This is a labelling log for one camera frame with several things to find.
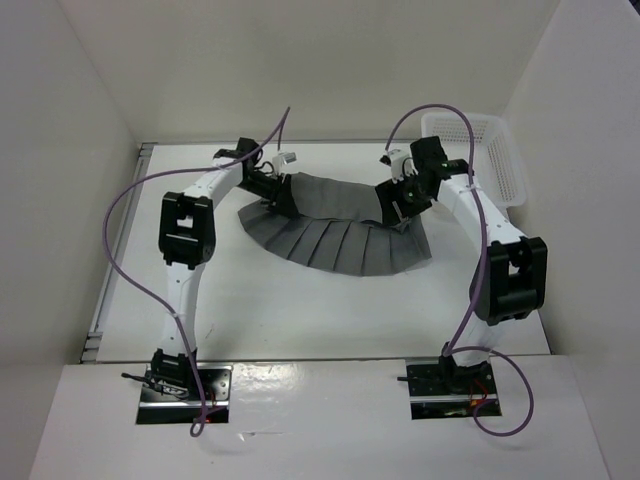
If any white plastic mesh basket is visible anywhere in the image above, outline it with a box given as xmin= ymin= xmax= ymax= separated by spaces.
xmin=421 ymin=111 xmax=527 ymax=209

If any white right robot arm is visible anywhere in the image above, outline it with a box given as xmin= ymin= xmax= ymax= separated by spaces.
xmin=375 ymin=136 xmax=548 ymax=393

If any grey skirt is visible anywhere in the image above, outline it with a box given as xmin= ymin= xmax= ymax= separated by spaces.
xmin=238 ymin=173 xmax=431 ymax=277

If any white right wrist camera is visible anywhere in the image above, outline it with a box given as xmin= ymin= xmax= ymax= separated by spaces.
xmin=380 ymin=149 xmax=417 ymax=183

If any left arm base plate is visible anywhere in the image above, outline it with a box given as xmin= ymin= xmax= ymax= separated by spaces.
xmin=121 ymin=364 xmax=232 ymax=425

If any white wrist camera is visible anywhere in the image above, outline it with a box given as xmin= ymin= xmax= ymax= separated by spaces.
xmin=271 ymin=151 xmax=297 ymax=176
xmin=380 ymin=149 xmax=417 ymax=183

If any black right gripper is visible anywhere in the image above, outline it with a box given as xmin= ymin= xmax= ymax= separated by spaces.
xmin=375 ymin=169 xmax=433 ymax=227

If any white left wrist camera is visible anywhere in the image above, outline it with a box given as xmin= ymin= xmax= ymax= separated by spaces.
xmin=271 ymin=151 xmax=297 ymax=176

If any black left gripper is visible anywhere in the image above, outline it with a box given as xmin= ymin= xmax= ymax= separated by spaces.
xmin=237 ymin=171 xmax=300 ymax=219

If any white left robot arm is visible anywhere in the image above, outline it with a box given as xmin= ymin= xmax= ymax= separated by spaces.
xmin=149 ymin=137 xmax=296 ymax=400

